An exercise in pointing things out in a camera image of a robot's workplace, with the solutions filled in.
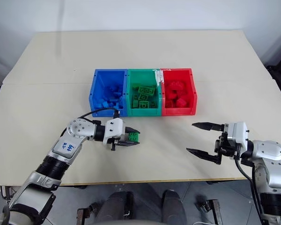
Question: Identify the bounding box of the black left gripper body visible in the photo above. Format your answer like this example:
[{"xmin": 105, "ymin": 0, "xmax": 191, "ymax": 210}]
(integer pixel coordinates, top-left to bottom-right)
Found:
[{"xmin": 107, "ymin": 127, "xmax": 130, "ymax": 151}]

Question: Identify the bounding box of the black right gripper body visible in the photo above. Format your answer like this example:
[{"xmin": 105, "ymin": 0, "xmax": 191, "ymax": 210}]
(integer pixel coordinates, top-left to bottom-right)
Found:
[{"xmin": 214, "ymin": 131, "xmax": 241, "ymax": 160}]

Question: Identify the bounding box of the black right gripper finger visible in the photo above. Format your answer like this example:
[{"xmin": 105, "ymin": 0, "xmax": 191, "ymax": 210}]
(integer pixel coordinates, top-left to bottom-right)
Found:
[
  {"xmin": 192, "ymin": 121, "xmax": 225, "ymax": 132},
  {"xmin": 185, "ymin": 147, "xmax": 222, "ymax": 165}
]

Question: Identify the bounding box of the green plastic bin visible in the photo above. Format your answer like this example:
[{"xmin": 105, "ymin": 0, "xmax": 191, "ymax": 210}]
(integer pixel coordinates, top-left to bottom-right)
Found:
[{"xmin": 126, "ymin": 68, "xmax": 163, "ymax": 117}]

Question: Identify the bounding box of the narrow green toy block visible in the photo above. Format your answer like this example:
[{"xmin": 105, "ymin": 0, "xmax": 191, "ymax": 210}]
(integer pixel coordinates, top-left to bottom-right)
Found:
[{"xmin": 132, "ymin": 93, "xmax": 140, "ymax": 109}]

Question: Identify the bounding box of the red plastic bin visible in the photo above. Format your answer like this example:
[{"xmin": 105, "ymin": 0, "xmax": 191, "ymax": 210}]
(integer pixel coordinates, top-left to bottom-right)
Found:
[{"xmin": 160, "ymin": 67, "xmax": 199, "ymax": 117}]

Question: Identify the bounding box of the long green toy block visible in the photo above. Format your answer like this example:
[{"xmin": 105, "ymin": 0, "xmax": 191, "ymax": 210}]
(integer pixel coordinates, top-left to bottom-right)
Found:
[{"xmin": 137, "ymin": 85, "xmax": 157, "ymax": 96}]

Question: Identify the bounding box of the blue plastic bin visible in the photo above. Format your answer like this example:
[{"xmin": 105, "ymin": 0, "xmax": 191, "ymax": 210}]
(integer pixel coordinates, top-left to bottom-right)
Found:
[{"xmin": 89, "ymin": 68, "xmax": 128, "ymax": 118}]

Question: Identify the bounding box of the round red toy block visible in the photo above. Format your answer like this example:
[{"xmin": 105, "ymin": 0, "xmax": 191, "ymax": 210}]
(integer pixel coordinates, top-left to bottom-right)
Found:
[{"xmin": 166, "ymin": 80, "xmax": 186, "ymax": 95}]

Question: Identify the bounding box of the rusty metal stand foot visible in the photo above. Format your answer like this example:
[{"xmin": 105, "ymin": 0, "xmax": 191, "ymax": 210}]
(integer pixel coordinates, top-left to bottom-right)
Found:
[
  {"xmin": 196, "ymin": 198, "xmax": 223, "ymax": 225},
  {"xmin": 76, "ymin": 202, "xmax": 95, "ymax": 225}
]

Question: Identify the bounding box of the white tape strip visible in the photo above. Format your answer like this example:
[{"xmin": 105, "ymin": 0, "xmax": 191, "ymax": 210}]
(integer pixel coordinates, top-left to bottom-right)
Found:
[{"xmin": 153, "ymin": 68, "xmax": 172, "ymax": 87}]

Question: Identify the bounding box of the dark rounded robot leg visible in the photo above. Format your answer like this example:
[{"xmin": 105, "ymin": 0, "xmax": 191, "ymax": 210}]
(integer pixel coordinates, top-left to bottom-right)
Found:
[
  {"xmin": 161, "ymin": 189, "xmax": 187, "ymax": 225},
  {"xmin": 97, "ymin": 190, "xmax": 134, "ymax": 225}
]

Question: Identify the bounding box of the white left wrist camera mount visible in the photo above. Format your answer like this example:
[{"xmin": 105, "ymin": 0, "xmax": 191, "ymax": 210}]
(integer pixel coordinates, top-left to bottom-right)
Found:
[{"xmin": 102, "ymin": 118, "xmax": 125, "ymax": 146}]

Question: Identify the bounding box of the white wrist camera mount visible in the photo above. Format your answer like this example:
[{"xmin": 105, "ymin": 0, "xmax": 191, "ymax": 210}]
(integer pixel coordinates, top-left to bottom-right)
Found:
[
  {"xmin": 223, "ymin": 121, "xmax": 249, "ymax": 151},
  {"xmin": 102, "ymin": 118, "xmax": 125, "ymax": 146}
]

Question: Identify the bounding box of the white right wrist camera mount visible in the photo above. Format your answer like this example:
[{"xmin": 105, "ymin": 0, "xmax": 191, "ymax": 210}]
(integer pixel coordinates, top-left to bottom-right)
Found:
[{"xmin": 223, "ymin": 121, "xmax": 249, "ymax": 151}]

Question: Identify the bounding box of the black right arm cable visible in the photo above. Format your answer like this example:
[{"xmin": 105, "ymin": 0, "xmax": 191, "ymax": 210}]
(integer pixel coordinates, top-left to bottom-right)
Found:
[{"xmin": 233, "ymin": 150, "xmax": 266, "ymax": 225}]

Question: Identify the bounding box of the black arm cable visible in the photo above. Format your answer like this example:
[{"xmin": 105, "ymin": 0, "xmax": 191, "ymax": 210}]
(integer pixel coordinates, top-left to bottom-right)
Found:
[
  {"xmin": 77, "ymin": 108, "xmax": 121, "ymax": 120},
  {"xmin": 233, "ymin": 150, "xmax": 266, "ymax": 225}
]

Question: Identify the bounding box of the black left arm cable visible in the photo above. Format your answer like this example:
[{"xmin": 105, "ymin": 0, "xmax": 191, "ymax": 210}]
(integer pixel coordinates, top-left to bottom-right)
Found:
[{"xmin": 77, "ymin": 108, "xmax": 121, "ymax": 120}]

